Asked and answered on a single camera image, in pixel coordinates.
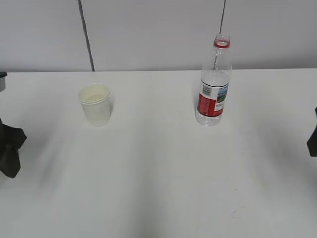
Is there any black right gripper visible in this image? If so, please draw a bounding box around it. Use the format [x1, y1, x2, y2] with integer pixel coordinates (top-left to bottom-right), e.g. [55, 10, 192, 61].
[307, 107, 317, 157]

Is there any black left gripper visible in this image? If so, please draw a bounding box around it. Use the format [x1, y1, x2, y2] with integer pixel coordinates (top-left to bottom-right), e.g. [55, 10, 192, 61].
[0, 120, 27, 178]

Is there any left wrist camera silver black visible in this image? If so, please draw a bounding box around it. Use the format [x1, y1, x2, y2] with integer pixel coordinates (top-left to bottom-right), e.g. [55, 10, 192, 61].
[0, 71, 7, 92]

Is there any clear water bottle red label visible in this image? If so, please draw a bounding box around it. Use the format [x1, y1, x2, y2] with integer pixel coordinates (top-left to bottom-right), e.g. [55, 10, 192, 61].
[195, 34, 232, 126]

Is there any white paper cup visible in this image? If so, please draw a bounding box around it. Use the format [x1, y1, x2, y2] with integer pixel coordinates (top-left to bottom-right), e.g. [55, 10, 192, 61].
[78, 83, 111, 127]

